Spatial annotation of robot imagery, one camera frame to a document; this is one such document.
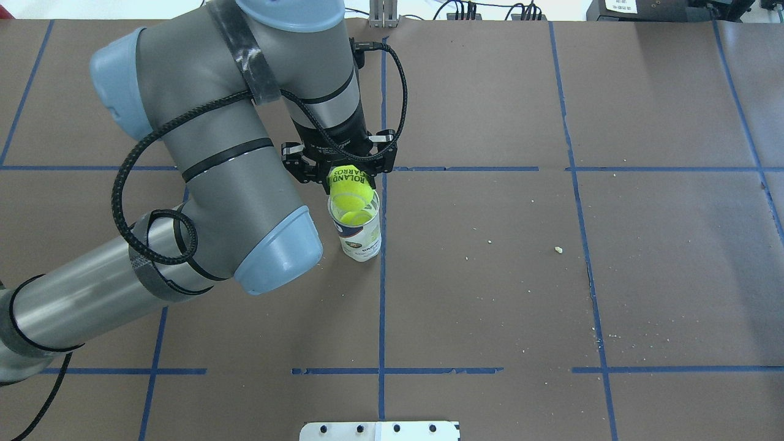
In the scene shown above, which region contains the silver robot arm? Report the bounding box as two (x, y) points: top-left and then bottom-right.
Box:
(2, 1), (381, 386)

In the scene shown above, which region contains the black desktop box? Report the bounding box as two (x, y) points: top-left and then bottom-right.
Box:
(585, 0), (688, 23)

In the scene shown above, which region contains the aluminium frame post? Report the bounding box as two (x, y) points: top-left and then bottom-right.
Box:
(369, 0), (401, 28)

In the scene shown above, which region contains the yellow Roland Garros tennis ball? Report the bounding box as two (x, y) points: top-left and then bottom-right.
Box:
(327, 165), (374, 211)

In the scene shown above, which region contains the yellow tennis ball inside can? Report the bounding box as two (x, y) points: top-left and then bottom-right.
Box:
(339, 210), (375, 227)

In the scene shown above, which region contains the clear tennis ball can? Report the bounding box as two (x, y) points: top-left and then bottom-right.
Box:
(327, 190), (383, 262)

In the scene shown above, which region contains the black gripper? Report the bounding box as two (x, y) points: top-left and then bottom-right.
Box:
(282, 120), (397, 195)

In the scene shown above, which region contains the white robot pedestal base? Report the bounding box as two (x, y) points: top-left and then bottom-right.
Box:
(299, 421), (461, 440)

